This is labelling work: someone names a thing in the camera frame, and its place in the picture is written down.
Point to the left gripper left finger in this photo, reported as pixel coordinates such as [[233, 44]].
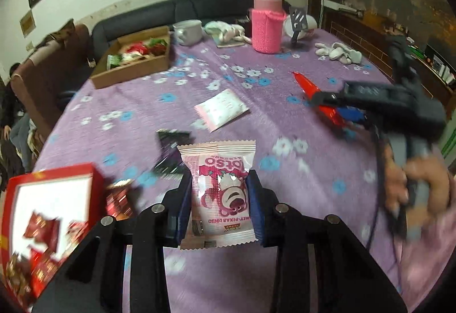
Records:
[[91, 278]]

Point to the white pink sachet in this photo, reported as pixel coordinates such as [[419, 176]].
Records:
[[221, 109]]

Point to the long red snack packet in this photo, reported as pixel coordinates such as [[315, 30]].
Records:
[[316, 99]]

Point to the pink lotso snack packet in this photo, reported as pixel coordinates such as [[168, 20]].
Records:
[[220, 214]]

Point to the dark red coffee candy packet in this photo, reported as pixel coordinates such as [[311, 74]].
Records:
[[117, 202]]

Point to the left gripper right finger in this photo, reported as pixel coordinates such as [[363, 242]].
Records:
[[321, 265]]

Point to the right hand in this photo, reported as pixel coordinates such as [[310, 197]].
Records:
[[420, 187]]

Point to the black leather sofa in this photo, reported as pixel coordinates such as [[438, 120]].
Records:
[[165, 13]]

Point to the brown armchair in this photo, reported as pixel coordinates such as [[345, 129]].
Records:
[[46, 75]]

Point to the brown cardboard box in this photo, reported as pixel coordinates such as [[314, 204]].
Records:
[[133, 56]]

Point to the red tray box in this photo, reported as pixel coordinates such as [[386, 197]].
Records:
[[42, 208]]

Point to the white mug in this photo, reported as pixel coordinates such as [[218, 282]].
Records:
[[188, 33]]

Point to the black purple snack packet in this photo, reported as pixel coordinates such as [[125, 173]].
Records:
[[170, 161]]

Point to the pink sleeved thermos bottle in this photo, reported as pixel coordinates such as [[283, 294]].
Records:
[[267, 18]]

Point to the small wall plaque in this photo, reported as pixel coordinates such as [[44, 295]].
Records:
[[27, 23]]

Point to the white plush toy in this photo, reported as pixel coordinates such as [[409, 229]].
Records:
[[340, 52]]

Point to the seated person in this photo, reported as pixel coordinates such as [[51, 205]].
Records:
[[15, 122]]

